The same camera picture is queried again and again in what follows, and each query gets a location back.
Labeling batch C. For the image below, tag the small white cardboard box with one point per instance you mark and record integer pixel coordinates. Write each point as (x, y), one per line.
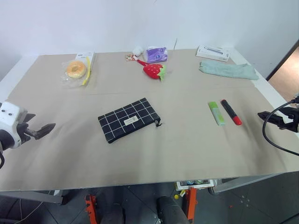
(84, 55)

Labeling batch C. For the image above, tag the purple tissue pack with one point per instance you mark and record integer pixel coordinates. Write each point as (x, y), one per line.
(157, 54)

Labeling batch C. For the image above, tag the black white-checked pencil case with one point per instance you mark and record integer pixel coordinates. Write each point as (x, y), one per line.
(126, 119)

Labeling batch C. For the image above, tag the pale green folded towel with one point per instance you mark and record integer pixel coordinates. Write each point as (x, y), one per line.
(229, 70)

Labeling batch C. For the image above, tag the grey metal table frame bar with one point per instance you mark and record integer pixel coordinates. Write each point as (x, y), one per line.
(35, 197)
(245, 183)

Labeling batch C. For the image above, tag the small yellow plastic object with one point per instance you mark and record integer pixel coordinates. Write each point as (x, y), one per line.
(181, 193)

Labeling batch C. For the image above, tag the white crumpled tissue ball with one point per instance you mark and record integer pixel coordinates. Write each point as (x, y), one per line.
(137, 50)

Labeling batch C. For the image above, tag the white tray with cans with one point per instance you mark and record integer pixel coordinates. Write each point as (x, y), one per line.
(195, 183)

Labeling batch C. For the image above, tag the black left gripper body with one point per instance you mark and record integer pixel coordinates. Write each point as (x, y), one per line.
(23, 133)

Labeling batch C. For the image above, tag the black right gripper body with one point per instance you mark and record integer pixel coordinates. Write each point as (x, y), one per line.
(290, 121)

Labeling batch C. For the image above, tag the dark rounded shape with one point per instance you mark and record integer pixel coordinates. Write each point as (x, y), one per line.
(171, 210)
(112, 214)

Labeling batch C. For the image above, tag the bagel in clear plastic bag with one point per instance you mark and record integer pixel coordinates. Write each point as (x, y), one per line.
(76, 69)

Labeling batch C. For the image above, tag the brown wooden door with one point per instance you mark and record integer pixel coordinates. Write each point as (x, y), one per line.
(287, 79)

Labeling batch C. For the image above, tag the flat white product box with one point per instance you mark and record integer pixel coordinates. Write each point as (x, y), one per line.
(212, 53)

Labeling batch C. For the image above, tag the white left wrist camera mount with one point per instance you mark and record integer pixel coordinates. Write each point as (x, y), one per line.
(9, 119)

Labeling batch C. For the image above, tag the small colourful wrapped candy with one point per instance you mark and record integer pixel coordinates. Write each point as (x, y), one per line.
(130, 57)

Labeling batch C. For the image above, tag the beige paper table cover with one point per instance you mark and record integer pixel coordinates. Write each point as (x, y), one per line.
(163, 151)

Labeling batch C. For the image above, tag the thin grey upright rod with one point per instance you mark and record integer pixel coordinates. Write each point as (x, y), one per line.
(175, 44)

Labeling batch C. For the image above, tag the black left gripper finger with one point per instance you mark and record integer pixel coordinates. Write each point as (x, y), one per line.
(44, 129)
(29, 116)

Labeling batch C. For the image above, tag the green highlighter pen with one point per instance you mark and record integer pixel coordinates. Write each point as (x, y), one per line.
(217, 114)

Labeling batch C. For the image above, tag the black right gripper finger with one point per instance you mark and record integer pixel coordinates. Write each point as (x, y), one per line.
(278, 119)

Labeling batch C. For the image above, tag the orange metal stand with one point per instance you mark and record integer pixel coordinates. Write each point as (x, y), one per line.
(192, 205)
(90, 207)

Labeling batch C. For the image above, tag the black marker with red cap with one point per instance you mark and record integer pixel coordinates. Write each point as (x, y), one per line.
(230, 112)

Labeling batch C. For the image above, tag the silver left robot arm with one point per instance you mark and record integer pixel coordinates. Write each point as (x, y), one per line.
(5, 140)

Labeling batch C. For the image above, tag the red strawberry plush toy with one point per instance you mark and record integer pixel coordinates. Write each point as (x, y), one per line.
(153, 70)

